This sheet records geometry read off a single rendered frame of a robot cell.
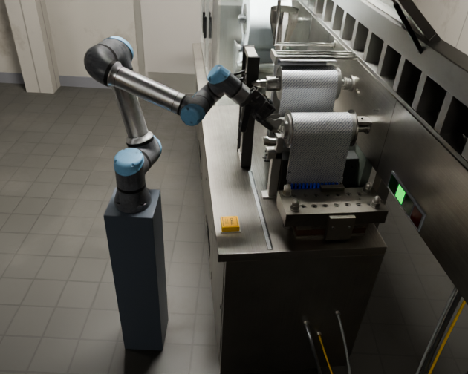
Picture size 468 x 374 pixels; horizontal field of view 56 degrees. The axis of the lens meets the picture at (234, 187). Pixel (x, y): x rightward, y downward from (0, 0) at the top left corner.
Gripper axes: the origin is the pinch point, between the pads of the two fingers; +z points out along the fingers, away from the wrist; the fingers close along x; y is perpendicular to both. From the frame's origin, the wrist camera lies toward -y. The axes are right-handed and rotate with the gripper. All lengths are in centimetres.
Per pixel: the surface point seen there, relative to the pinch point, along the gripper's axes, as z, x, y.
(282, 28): -4, 64, 25
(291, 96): 1.7, 16.1, 11.6
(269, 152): 4.6, -0.3, -8.6
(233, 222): 6.3, -18.6, -35.0
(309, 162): 16.1, -7.8, 0.8
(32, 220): -29, 102, -186
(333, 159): 22.9, -7.9, 7.6
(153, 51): 2, 326, -99
